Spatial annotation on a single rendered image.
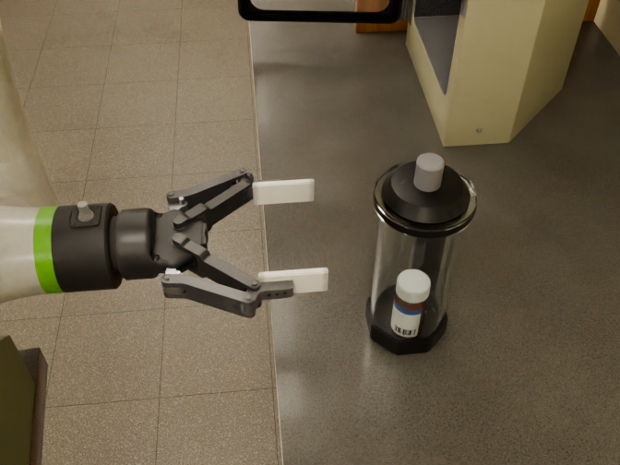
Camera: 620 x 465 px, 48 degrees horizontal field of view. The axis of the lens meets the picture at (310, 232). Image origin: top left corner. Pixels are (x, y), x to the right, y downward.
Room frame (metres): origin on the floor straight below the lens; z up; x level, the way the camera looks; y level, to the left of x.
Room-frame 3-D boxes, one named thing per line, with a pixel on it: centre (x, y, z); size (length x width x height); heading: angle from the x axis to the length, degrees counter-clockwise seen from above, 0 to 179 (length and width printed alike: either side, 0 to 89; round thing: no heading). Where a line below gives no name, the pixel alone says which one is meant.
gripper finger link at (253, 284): (0.47, 0.10, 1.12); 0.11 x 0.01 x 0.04; 54
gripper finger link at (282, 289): (0.44, 0.04, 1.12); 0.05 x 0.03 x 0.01; 96
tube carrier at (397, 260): (0.54, -0.12, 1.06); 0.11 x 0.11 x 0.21
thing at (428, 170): (0.54, -0.12, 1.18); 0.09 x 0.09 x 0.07
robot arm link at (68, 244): (0.51, 0.23, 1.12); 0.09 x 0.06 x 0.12; 6
